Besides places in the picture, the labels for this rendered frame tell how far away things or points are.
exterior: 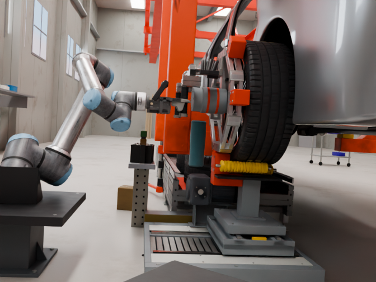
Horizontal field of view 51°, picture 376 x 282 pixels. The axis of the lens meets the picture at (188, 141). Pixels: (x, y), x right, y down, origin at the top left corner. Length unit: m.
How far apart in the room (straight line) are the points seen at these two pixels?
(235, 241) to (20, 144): 1.16
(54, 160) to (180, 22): 1.18
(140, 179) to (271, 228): 1.02
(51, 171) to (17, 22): 6.88
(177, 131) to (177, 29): 0.65
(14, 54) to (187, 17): 6.43
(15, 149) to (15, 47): 6.75
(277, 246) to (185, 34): 1.41
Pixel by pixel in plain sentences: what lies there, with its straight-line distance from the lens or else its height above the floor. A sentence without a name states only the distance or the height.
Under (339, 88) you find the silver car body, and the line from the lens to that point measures 1.47.
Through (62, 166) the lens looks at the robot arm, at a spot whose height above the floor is 0.45.
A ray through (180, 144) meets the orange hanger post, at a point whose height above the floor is 0.59.
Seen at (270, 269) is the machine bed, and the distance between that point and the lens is 1.92.
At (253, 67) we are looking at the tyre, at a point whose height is 1.00.
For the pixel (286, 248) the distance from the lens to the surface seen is 2.08.
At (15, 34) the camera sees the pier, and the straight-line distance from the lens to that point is 8.81.
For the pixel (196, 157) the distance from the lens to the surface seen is 2.21.
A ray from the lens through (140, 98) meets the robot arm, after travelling 1.90.
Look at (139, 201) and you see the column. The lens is 2.72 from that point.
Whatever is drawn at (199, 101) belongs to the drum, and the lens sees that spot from 2.07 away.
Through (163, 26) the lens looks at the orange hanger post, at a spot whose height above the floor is 1.81.
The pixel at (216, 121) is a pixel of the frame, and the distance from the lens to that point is 2.37.
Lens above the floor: 0.70
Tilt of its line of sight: 2 degrees down
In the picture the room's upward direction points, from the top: 3 degrees clockwise
